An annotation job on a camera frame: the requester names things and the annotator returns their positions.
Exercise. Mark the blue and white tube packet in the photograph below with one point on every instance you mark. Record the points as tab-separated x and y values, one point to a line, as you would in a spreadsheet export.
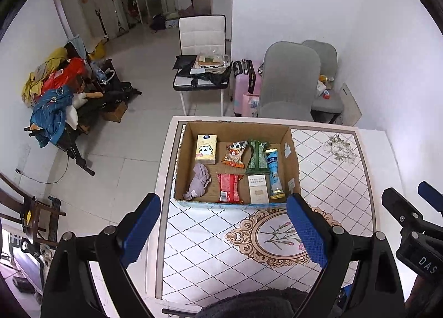
275	174

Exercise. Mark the dark wooden chair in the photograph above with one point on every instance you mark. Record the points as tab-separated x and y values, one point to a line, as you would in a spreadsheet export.
34	207

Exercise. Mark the cartoon snack packet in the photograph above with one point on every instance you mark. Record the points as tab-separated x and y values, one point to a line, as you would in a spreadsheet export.
234	156

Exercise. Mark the yellow tissue pack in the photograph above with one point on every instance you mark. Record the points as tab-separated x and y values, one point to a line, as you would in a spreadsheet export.
206	150

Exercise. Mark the purple soft cloth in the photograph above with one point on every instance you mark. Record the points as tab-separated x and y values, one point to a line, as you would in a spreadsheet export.
199	179

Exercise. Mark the red plastic bag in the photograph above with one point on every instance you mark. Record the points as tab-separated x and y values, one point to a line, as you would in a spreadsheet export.
64	74

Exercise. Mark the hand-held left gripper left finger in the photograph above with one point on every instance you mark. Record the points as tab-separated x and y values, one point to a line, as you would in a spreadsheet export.
142	233

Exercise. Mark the white board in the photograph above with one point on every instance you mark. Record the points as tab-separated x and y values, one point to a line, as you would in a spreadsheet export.
351	106

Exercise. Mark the white cabinet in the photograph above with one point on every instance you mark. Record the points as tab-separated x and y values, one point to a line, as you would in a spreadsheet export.
221	13

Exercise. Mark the pink suitcase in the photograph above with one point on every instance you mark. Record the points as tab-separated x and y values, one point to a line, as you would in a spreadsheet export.
242	82

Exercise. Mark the white plush toy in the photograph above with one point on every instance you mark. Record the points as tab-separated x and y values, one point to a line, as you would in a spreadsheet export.
76	110

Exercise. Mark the black metal rack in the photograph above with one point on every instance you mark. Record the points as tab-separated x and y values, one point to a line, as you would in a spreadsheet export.
114	93

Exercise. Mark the yellow and white bag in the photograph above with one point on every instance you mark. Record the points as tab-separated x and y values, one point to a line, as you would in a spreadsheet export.
322	87

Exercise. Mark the small cardboard box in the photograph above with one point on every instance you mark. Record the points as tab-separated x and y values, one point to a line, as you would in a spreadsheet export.
115	112

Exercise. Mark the stack of papers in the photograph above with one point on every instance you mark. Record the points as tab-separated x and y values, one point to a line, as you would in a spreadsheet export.
211	61

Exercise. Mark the floral patterned table cover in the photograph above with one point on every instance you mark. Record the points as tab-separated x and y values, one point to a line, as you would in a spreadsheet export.
207	252

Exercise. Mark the blue garment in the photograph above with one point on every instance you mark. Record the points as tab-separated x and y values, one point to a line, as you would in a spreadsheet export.
50	113

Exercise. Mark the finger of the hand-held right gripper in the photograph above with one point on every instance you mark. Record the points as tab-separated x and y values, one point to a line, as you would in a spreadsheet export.
403	209
431	196

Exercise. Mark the pink paper bag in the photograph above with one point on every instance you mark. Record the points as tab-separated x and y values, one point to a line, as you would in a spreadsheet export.
250	106

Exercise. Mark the grey fabric chair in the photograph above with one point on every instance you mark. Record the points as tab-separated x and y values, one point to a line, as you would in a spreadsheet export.
290	79
325	56

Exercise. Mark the white padded chair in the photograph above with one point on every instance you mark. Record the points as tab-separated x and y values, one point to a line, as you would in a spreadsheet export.
202	32

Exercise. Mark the black flat bag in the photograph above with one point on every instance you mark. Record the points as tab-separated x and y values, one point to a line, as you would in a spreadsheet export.
185	61

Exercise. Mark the green tissue packet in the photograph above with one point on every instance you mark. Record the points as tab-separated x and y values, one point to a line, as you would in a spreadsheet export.
256	158

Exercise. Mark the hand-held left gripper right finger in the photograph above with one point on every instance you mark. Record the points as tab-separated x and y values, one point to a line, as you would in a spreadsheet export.
306	233

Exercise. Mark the dark fleece clothing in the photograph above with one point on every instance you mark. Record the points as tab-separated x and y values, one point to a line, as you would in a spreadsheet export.
252	304

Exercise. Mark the red wet wipes packet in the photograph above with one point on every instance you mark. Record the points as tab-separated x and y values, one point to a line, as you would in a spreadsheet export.
229	188

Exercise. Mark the yellow garment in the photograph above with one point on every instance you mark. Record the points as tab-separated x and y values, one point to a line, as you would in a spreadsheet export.
38	77

